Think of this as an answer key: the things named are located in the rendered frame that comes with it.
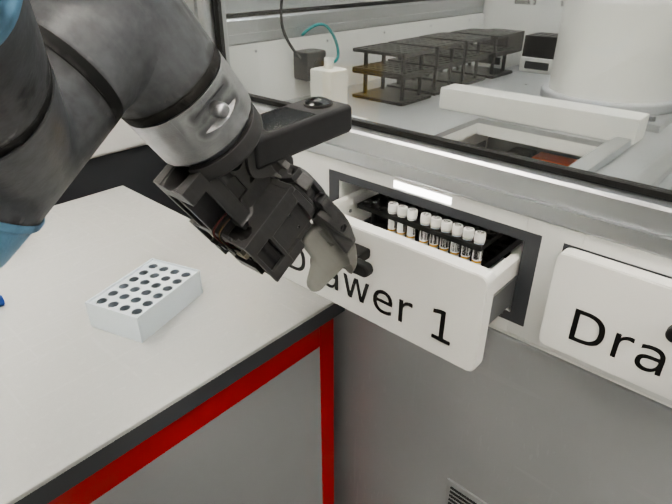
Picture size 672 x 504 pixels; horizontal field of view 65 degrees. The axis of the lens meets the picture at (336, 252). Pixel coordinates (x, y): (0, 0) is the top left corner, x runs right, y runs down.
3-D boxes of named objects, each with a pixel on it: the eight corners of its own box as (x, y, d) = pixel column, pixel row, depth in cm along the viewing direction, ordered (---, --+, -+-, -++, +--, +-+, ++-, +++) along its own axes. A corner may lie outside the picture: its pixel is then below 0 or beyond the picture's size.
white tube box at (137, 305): (142, 343, 65) (136, 318, 63) (91, 326, 68) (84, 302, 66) (203, 292, 75) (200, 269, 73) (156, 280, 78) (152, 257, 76)
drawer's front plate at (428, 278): (472, 374, 52) (488, 278, 47) (273, 272, 69) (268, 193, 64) (481, 365, 53) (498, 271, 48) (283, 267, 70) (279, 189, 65)
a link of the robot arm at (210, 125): (174, 37, 37) (249, 49, 32) (211, 86, 41) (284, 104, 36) (103, 116, 35) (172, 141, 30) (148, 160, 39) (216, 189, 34)
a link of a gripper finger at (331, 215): (321, 247, 50) (268, 188, 44) (331, 232, 50) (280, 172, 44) (356, 260, 46) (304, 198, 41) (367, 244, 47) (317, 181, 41)
